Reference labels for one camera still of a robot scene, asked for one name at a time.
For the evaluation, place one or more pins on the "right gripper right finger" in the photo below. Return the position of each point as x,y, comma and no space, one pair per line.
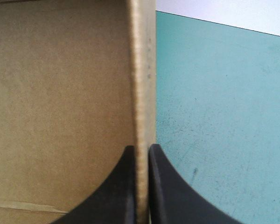
172,200

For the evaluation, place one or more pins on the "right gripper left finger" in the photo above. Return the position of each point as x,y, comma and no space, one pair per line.
112,198

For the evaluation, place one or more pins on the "brown cardboard box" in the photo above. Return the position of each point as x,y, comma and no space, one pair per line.
60,105

